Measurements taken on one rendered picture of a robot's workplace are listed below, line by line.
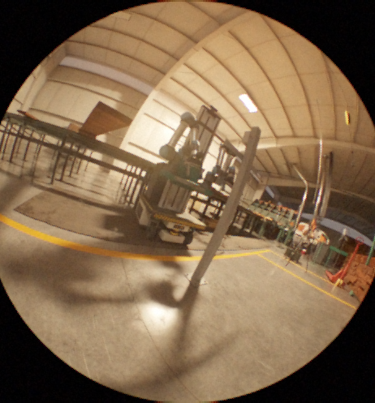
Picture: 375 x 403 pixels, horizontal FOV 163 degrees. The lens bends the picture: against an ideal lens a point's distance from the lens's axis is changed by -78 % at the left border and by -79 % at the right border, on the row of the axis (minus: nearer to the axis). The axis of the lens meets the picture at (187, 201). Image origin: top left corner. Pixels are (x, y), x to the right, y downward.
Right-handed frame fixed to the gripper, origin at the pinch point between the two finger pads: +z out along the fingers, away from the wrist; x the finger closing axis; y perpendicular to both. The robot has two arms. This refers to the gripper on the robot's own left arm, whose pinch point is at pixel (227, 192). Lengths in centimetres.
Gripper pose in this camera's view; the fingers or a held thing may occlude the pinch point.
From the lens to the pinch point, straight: 127.2
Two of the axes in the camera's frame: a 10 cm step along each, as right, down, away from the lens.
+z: -3.0, 8.9, -3.5
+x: 8.0, 4.4, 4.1
